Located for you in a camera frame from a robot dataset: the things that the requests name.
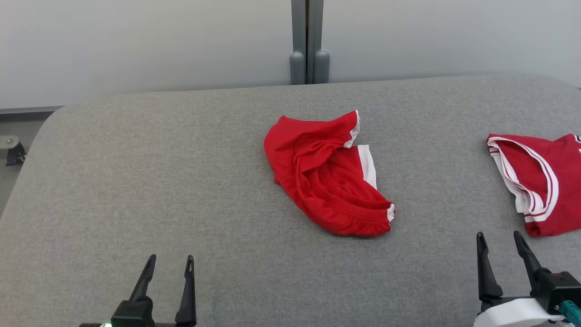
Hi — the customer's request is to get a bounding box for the black floor fixture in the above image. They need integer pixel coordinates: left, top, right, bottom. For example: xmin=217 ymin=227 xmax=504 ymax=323
xmin=5 ymin=142 xmax=27 ymax=167

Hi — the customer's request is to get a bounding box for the grey fabric sofa cushion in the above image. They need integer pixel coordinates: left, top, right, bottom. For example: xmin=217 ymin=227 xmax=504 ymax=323
xmin=0 ymin=74 xmax=581 ymax=327

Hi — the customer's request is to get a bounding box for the teal right camera connector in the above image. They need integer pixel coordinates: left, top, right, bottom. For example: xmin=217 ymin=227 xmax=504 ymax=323
xmin=560 ymin=300 xmax=581 ymax=326

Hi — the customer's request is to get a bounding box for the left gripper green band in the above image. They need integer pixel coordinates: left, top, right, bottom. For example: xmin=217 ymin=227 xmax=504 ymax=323
xmin=79 ymin=254 xmax=198 ymax=327

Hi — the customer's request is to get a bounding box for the red white basketball jersey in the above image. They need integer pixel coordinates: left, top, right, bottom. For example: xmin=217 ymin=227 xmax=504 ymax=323
xmin=487 ymin=133 xmax=581 ymax=238

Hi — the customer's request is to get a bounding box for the grey partition post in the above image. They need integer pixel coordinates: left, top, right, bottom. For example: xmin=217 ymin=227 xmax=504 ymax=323
xmin=290 ymin=0 xmax=330 ymax=85

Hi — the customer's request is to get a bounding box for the red shorts white trim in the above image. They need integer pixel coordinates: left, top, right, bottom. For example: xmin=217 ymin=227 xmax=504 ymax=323
xmin=263 ymin=110 xmax=396 ymax=237

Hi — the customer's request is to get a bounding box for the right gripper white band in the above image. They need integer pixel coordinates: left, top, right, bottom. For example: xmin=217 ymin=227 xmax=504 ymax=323
xmin=473 ymin=230 xmax=569 ymax=327

